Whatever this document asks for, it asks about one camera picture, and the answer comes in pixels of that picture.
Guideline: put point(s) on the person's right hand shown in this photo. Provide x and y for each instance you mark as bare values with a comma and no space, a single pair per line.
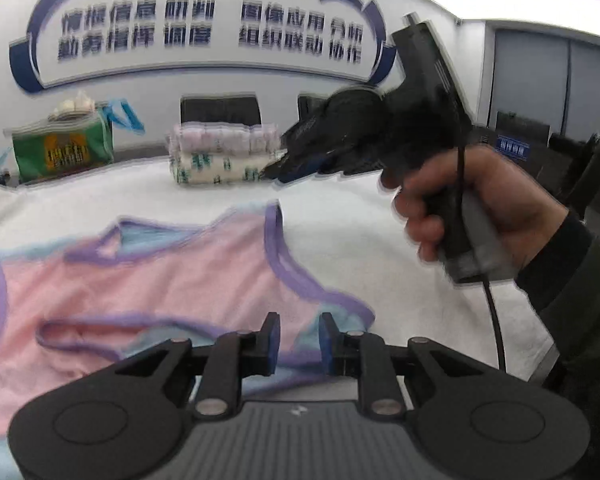
510,200

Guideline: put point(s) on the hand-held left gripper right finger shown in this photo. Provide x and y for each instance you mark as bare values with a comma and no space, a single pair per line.
326,345

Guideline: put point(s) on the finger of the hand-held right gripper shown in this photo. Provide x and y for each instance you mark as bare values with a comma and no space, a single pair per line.
280,170
310,171

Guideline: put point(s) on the green zip bag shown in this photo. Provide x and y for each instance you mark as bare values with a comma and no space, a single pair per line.
65,147

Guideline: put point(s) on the person's right forearm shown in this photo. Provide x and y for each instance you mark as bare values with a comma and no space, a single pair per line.
580,300

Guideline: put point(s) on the pink and blue sleeveless top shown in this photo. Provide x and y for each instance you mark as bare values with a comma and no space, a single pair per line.
155,285

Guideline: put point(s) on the black desktop device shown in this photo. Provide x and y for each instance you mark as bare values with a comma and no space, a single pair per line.
522,122

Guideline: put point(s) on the folded pink floral garment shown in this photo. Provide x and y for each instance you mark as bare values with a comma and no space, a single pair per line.
220,137

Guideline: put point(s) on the blue lettered wall sign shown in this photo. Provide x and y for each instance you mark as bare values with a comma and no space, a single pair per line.
200,25

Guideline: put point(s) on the cream cloth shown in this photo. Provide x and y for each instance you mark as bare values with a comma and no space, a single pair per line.
75,105

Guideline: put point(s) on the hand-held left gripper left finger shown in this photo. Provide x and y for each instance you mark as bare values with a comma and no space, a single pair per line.
272,345

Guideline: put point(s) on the white fluffy towel blanket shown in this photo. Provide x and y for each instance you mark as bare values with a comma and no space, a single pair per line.
330,220

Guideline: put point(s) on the blue desk name plate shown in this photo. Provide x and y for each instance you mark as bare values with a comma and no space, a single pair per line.
513,146

